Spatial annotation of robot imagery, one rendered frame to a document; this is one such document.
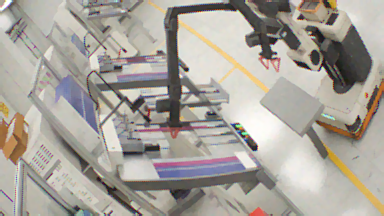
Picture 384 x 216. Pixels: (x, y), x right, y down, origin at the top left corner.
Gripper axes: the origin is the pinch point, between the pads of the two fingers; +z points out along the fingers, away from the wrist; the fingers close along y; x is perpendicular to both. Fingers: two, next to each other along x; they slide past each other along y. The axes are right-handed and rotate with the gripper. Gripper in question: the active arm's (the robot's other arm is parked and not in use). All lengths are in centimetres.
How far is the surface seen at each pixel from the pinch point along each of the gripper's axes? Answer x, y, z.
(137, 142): -22.9, 16.3, -4.8
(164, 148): -7.8, 12.4, 0.8
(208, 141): 16.8, 7.5, 0.4
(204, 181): 2.6, 49.1, 2.3
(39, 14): -167, -760, 16
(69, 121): -63, 39, -26
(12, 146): -103, 52, -18
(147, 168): -21.5, 34.2, 1.3
